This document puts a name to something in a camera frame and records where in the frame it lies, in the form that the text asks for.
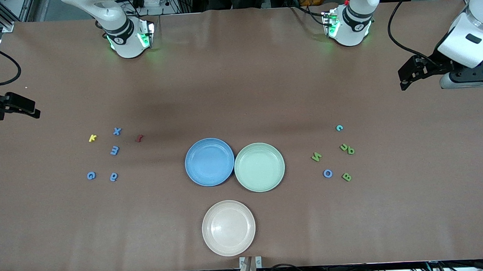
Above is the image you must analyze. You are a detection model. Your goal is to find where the brown table cover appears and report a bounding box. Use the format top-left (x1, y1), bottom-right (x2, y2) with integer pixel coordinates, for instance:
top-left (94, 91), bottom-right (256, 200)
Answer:
top-left (0, 0), bottom-right (483, 271)

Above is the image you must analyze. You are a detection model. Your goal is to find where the pale green plate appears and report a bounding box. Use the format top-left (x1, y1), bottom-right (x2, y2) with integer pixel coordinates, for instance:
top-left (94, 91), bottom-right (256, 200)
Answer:
top-left (233, 141), bottom-right (287, 194)

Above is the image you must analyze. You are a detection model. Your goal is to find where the blue plate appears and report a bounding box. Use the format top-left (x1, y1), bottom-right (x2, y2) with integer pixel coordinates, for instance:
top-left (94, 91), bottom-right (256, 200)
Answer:
top-left (183, 137), bottom-right (236, 188)

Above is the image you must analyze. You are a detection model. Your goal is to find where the beige plate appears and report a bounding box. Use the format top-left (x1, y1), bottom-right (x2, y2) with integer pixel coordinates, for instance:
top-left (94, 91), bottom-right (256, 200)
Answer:
top-left (200, 199), bottom-right (257, 258)

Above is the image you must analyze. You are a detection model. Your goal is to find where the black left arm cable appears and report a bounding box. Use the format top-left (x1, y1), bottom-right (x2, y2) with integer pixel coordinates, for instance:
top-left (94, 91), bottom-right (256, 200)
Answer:
top-left (386, 0), bottom-right (441, 66)

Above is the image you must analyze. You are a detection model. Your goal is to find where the aluminium frame profile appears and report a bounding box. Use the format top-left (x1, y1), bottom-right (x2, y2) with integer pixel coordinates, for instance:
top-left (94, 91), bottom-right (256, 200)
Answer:
top-left (0, 0), bottom-right (37, 33)

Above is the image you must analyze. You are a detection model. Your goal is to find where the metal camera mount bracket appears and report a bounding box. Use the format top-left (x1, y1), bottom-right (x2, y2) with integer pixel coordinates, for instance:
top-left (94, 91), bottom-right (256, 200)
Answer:
top-left (235, 256), bottom-right (263, 271)

